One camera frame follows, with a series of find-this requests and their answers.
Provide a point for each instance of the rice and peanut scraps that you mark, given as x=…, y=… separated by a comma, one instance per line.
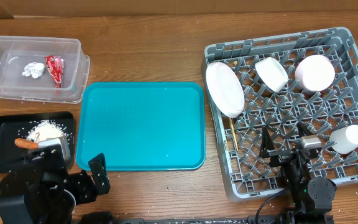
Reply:
x=37, y=131

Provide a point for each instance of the teal serving tray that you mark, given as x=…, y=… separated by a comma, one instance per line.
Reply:
x=142, y=126

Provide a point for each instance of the white tissue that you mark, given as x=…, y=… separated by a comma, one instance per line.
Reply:
x=34, y=70

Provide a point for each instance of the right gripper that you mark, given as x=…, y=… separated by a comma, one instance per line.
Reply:
x=266, y=150

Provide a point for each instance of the clear plastic bin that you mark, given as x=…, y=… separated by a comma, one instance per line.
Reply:
x=17, y=52

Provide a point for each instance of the small white cup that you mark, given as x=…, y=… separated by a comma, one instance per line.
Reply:
x=346, y=139

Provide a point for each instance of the black tray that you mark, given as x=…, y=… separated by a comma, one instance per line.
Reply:
x=9, y=124

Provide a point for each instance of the red snack wrapper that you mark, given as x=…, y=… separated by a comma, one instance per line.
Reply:
x=55, y=66

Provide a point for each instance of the orange carrot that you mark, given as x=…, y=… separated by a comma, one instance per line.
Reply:
x=25, y=144

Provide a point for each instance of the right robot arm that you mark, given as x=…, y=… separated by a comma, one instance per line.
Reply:
x=312, y=196

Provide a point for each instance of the white bowl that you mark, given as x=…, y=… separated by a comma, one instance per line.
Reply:
x=272, y=73
x=315, y=73

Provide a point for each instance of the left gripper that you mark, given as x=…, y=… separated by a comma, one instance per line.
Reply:
x=87, y=191

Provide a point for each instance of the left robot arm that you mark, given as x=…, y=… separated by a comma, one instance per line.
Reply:
x=42, y=191

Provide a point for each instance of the pink plate with food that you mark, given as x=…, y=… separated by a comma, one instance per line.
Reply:
x=225, y=89

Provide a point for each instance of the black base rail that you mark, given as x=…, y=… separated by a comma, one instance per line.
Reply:
x=264, y=219

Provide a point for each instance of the grey dishwasher rack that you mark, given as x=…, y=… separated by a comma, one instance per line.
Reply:
x=245, y=174

